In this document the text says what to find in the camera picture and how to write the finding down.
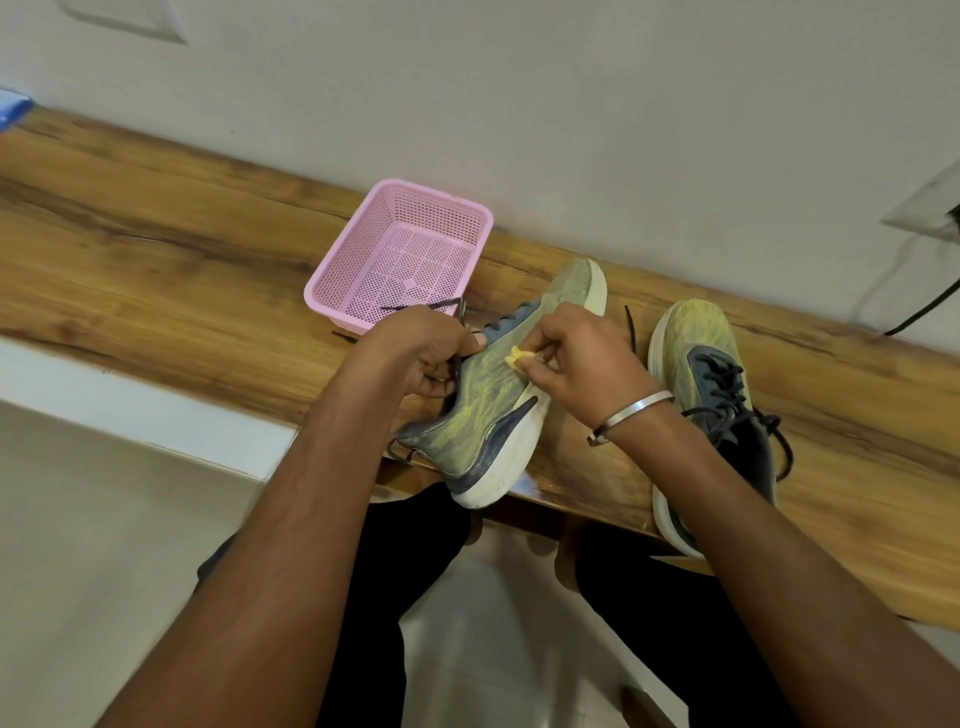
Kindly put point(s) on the person's left hand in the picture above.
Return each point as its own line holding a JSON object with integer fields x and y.
{"x": 405, "y": 341}

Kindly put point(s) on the person's right hand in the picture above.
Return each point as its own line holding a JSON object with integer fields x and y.
{"x": 600, "y": 367}

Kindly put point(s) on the person's left thumb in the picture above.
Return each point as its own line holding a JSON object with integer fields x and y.
{"x": 463, "y": 342}

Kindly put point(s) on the person's right thumb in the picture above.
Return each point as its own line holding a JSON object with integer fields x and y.
{"x": 534, "y": 364}

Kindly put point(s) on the small yellow cloth piece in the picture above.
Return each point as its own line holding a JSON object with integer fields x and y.
{"x": 517, "y": 355}

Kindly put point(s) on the yellow grey running shoe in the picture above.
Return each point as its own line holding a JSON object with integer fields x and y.
{"x": 712, "y": 367}
{"x": 487, "y": 420}

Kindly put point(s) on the person's left forearm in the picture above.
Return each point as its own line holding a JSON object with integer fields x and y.
{"x": 262, "y": 555}

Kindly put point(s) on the person's right forearm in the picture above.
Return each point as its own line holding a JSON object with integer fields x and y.
{"x": 787, "y": 592}

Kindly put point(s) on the pink plastic mesh basket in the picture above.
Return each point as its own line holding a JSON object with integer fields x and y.
{"x": 401, "y": 259}

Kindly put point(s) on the person's black trouser leg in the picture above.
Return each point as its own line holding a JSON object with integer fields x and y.
{"x": 675, "y": 630}
{"x": 405, "y": 555}

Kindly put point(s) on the blue plastic object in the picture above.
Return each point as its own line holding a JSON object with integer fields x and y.
{"x": 11, "y": 109}

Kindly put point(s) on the white wall socket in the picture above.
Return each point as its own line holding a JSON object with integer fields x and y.
{"x": 926, "y": 206}

